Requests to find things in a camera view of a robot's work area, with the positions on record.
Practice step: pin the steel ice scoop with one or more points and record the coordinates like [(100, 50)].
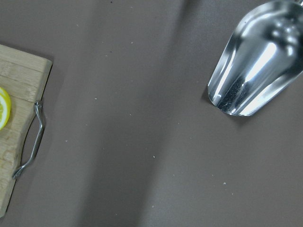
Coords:
[(263, 56)]

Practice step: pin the bamboo cutting board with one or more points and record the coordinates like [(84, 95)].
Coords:
[(24, 77)]

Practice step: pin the lemon slice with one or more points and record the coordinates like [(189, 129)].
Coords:
[(5, 107)]

